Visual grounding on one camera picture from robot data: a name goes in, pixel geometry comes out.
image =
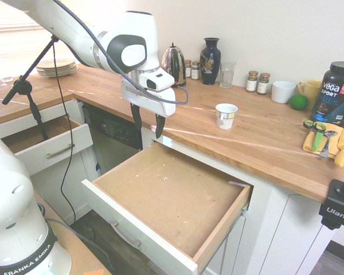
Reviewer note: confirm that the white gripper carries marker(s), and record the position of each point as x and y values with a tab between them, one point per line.
149	100

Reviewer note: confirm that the small white patterned mug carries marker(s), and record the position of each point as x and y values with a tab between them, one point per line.
226	116

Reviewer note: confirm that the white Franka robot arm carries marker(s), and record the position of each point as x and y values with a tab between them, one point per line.
132	28

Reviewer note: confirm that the large open wooden drawer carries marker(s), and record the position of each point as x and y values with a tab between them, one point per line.
166	200

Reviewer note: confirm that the small open white drawer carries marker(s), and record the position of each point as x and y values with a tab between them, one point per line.
60	137

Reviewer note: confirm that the yellow mug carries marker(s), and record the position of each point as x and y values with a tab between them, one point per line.
312	91

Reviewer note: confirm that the stainless steel dishwasher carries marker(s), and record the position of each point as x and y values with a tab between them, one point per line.
111	143

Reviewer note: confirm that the steel electric kettle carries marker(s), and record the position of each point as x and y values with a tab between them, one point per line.
172	63

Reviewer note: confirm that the spice jar brown lid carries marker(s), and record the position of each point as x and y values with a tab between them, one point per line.
188	69
195	71
251	82
263	84

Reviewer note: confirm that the dark blue floral vase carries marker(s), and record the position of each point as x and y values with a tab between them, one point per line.
210	61

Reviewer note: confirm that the cream plate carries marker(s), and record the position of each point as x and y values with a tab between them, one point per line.
57	63
70	71
71	74

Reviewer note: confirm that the clear drinking glass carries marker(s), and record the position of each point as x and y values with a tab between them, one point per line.
227	76

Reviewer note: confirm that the plain white cup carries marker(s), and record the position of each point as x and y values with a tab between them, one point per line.
283	92

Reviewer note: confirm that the clear glass dish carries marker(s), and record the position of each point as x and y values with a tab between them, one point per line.
7	79

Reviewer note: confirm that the green lime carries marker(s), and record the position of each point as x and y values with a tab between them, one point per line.
298	102

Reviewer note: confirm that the white base cabinet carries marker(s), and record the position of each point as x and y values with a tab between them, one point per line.
275	217

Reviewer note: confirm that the orange paper piece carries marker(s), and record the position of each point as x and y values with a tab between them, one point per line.
94	272

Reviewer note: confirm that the yellow cloth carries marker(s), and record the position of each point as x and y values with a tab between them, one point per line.
308	143

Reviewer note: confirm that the white window blinds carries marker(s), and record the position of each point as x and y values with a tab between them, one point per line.
5	43

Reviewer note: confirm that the metal kitchen tool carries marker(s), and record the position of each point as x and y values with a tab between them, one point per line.
328	143

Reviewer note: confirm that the black protein powder tub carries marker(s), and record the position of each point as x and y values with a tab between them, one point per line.
336	94

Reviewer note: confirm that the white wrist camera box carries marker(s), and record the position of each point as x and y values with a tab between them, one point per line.
157	80

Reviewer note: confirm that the black boom camera stand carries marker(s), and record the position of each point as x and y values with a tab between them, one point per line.
23	86

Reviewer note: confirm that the black camera clamp mount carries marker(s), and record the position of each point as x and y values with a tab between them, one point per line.
336	206

